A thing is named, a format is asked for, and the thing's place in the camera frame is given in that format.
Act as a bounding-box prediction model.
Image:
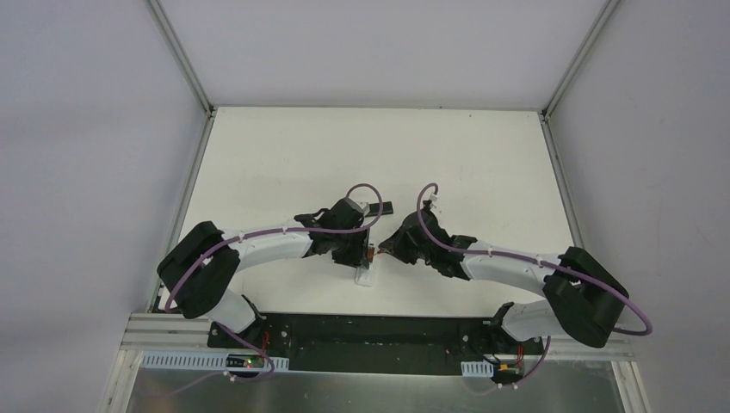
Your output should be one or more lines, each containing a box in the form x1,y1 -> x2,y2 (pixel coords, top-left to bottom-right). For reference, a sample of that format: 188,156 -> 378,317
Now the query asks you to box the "white remote control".
354,243 -> 377,287

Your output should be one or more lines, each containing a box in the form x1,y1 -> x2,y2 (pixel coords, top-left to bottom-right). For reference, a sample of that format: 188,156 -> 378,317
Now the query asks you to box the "black remote control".
364,201 -> 394,218

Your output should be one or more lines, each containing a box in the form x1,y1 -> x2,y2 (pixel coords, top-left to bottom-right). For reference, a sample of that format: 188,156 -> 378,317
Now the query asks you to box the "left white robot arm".
157,197 -> 383,348

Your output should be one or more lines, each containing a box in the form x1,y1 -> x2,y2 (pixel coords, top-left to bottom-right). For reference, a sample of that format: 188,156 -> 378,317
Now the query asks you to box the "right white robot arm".
379,209 -> 628,353

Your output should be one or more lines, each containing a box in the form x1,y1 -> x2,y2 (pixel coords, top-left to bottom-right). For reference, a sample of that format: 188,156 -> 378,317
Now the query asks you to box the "right controller board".
460,361 -> 524,382

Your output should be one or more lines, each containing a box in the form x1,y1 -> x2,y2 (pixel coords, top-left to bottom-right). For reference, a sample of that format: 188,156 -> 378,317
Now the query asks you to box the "controller board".
140,351 -> 289,373
460,361 -> 524,382

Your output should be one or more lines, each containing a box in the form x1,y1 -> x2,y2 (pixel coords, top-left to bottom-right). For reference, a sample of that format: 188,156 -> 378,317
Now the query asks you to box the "left controller board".
140,351 -> 289,373

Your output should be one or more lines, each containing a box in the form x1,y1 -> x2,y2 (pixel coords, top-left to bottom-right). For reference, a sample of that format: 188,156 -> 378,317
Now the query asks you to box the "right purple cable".
416,182 -> 654,336

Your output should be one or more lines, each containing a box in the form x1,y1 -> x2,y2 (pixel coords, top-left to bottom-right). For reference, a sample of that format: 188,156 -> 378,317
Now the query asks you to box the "purple cable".
164,182 -> 385,315
416,182 -> 654,336

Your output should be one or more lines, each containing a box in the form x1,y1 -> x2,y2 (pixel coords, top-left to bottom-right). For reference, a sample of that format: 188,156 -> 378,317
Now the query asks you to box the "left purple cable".
164,182 -> 385,315

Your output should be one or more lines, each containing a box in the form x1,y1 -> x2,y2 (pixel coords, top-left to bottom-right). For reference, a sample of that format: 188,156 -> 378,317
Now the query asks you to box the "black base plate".
240,312 -> 544,376

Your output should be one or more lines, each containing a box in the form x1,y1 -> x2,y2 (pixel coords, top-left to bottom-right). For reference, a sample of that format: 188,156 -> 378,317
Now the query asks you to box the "aluminium frame rail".
121,311 -> 635,363

